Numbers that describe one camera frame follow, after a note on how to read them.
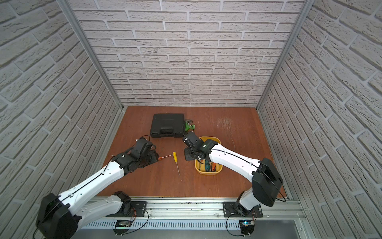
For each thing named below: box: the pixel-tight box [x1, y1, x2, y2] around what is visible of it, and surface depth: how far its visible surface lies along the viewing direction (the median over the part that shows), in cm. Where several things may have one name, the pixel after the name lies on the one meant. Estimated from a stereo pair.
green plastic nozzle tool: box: [184, 121, 196, 131], surface depth 105 cm
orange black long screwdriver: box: [211, 162, 216, 173], surface depth 87 cm
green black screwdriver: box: [204, 159, 211, 172], surface depth 87 cm
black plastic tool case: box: [150, 113, 185, 138], surface depth 105 cm
